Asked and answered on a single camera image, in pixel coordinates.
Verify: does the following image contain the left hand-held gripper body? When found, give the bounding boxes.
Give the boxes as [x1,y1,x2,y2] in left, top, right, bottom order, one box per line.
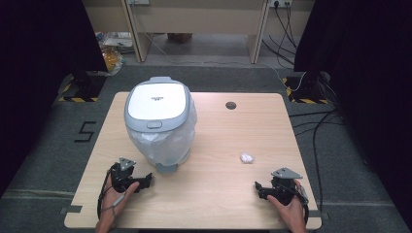
[110,156,144,194]

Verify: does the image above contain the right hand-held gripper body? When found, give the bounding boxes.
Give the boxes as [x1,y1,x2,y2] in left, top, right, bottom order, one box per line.
[271,167,304,207]

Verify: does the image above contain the white paper ball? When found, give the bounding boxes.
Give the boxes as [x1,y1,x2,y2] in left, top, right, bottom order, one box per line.
[239,151,255,164]

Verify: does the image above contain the grey trash can white lid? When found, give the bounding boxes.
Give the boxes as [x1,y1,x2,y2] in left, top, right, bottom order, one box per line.
[123,76,198,174]

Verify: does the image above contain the person's left hand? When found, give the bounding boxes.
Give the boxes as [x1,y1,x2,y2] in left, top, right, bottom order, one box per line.
[100,176,141,219]

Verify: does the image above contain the person's right hand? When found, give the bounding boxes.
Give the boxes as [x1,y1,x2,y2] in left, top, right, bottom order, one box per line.
[266,179,308,228]

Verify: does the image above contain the clear plastic bin liner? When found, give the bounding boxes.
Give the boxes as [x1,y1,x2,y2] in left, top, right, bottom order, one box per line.
[125,96,198,168]

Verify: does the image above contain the black stand base hazard tape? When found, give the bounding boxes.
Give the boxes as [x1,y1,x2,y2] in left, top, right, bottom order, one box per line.
[57,71,107,103]
[281,71,332,105]

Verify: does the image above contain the clear bag with yellow contents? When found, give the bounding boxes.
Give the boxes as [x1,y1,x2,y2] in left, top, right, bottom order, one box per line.
[96,31,134,78]

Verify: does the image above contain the black curtain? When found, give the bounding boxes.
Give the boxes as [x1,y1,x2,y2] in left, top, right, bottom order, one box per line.
[0,0,109,197]
[293,0,412,229]

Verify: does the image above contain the beige wooden desk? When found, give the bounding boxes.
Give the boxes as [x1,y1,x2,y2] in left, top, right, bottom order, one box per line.
[82,0,317,64]

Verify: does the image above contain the right hand-held gripper black cable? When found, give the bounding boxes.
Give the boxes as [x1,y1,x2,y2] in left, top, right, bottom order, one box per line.
[299,188,311,227]

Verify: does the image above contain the hand-held gripper black cable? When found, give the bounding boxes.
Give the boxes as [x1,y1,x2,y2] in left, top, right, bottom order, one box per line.
[299,188,311,227]
[96,168,119,227]

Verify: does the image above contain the left hand-held gripper black cable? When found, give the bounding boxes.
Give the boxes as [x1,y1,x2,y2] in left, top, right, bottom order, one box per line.
[96,168,119,227]

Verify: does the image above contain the black floor cables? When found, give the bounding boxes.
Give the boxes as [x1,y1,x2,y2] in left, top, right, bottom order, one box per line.
[288,108,345,216]

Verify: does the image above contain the black power cables bundle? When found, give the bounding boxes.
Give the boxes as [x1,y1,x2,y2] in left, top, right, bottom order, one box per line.
[261,2,298,70]

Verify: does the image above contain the white wall power outlet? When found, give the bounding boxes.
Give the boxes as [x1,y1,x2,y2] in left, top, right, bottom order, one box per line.
[268,0,292,9]

